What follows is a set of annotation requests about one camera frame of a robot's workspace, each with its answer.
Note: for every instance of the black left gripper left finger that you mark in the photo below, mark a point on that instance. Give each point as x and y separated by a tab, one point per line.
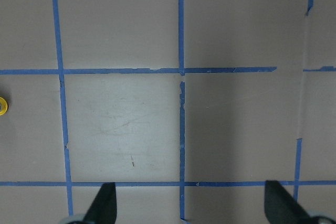
104	207

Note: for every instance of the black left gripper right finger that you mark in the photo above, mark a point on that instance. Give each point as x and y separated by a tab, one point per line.
280	207

